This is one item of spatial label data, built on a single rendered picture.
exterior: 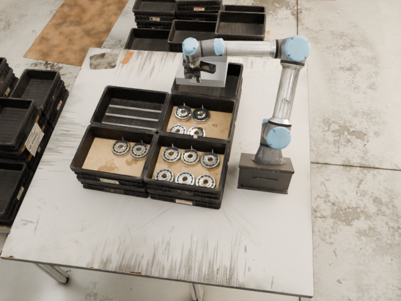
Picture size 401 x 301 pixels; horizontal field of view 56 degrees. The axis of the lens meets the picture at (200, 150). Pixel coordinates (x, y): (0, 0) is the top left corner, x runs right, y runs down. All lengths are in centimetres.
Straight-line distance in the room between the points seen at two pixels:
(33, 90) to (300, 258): 242
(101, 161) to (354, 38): 292
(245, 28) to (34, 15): 253
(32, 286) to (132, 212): 108
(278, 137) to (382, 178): 150
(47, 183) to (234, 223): 110
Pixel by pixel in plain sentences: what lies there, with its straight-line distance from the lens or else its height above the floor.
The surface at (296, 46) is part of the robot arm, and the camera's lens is 182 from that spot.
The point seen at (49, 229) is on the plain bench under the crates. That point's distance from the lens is 222.
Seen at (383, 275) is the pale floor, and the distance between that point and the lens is 288.
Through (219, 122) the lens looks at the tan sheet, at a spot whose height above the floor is 83.
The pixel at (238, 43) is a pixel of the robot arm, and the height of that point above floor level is 131.
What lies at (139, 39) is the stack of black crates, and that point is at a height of 27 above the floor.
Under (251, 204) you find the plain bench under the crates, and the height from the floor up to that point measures 70.
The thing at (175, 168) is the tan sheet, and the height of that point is 83.
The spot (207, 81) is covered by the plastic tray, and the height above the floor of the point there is 108.
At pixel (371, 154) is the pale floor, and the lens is 330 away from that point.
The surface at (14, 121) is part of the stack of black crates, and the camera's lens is 305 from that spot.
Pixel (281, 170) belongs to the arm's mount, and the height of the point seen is 94.
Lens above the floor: 257
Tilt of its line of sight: 56 degrees down
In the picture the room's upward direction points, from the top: 5 degrees counter-clockwise
